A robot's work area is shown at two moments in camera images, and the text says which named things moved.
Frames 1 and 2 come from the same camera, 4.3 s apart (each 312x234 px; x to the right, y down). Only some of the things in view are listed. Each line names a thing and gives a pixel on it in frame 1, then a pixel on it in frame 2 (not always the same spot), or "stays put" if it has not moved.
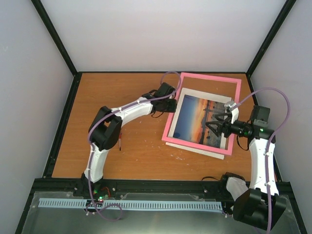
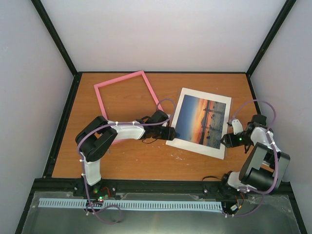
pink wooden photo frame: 230,139 -> 124,78
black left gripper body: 167,107 -> 167,135
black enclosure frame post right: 279,22 stays put
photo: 194,109 stays put
